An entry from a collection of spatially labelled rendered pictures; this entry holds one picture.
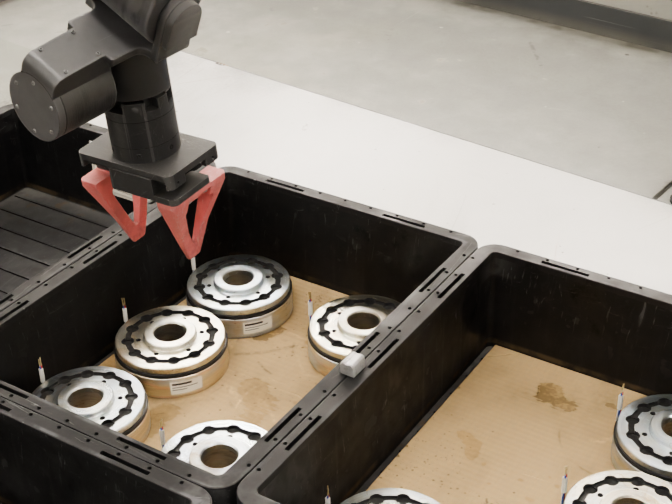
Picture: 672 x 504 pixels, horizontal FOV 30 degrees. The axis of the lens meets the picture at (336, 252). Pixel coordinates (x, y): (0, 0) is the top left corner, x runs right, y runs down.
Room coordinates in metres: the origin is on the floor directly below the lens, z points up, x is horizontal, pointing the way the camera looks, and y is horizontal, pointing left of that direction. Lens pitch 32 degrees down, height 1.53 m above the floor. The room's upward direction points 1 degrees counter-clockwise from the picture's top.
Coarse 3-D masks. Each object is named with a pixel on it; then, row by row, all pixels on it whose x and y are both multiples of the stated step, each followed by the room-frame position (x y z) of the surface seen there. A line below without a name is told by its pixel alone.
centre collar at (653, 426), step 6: (660, 414) 0.80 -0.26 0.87; (666, 414) 0.80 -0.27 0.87; (654, 420) 0.80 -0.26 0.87; (660, 420) 0.80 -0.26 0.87; (666, 420) 0.80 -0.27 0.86; (654, 426) 0.79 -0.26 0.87; (660, 426) 0.79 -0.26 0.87; (654, 432) 0.78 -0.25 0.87; (660, 432) 0.78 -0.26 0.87; (654, 438) 0.78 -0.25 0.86; (660, 438) 0.77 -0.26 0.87; (666, 438) 0.77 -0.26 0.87; (660, 444) 0.77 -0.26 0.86; (666, 444) 0.77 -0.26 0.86
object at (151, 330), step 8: (160, 320) 0.96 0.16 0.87; (168, 320) 0.96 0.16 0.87; (176, 320) 0.95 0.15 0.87; (184, 320) 0.95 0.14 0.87; (152, 328) 0.94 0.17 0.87; (160, 328) 0.95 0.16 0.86; (184, 328) 0.94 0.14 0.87; (192, 328) 0.94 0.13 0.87; (144, 336) 0.93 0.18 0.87; (152, 336) 0.93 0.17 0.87; (184, 336) 0.93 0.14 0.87; (192, 336) 0.93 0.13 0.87; (152, 344) 0.92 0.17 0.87; (160, 344) 0.92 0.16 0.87; (168, 344) 0.92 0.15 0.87; (176, 344) 0.92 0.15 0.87; (184, 344) 0.92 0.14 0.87
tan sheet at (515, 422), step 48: (480, 384) 0.90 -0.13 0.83; (528, 384) 0.90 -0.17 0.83; (576, 384) 0.89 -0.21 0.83; (432, 432) 0.83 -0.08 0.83; (480, 432) 0.83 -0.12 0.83; (528, 432) 0.83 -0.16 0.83; (576, 432) 0.83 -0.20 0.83; (384, 480) 0.77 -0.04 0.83; (432, 480) 0.77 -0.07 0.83; (480, 480) 0.77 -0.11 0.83; (528, 480) 0.77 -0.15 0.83; (576, 480) 0.77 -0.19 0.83
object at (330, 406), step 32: (480, 256) 0.95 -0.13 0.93; (512, 256) 0.95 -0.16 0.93; (448, 288) 0.91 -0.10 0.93; (608, 288) 0.90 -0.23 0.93; (640, 288) 0.90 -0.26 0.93; (416, 320) 0.86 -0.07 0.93; (384, 352) 0.82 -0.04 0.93; (352, 384) 0.77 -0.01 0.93; (320, 416) 0.73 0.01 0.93; (288, 448) 0.70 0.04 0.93; (256, 480) 0.66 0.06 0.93
